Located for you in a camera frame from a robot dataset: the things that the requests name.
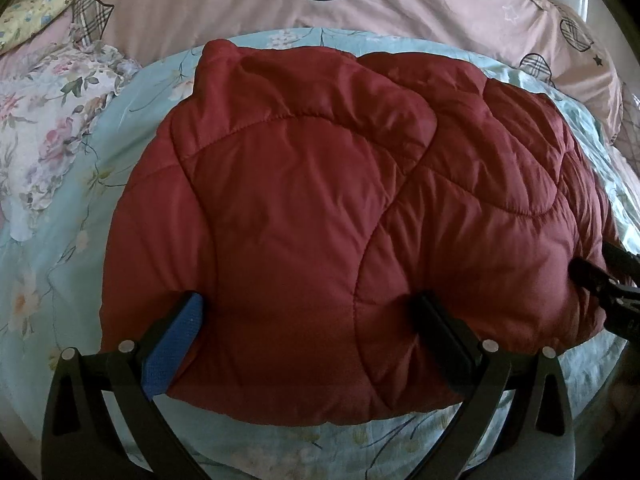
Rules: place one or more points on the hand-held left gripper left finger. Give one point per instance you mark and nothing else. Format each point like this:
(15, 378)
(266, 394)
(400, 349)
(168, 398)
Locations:
(172, 347)

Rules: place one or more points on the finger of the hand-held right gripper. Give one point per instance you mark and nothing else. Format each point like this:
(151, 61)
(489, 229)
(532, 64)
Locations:
(622, 260)
(592, 275)

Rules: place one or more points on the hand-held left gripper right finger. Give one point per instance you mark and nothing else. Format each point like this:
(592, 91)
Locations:
(440, 337)

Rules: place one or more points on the red quilted puffer jacket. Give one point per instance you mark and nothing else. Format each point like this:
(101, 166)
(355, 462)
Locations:
(340, 210)

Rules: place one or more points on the light blue floral bedsheet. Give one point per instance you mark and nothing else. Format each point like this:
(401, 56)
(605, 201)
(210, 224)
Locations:
(75, 280)

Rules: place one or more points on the white floral ruffled pillow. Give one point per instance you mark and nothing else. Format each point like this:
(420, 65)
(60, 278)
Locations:
(47, 125)

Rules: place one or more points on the pink quilt with plaid hearts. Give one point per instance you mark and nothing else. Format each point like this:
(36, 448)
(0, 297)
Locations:
(425, 5)

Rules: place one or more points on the yellow floral pillow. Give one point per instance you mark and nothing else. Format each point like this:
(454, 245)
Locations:
(37, 10)

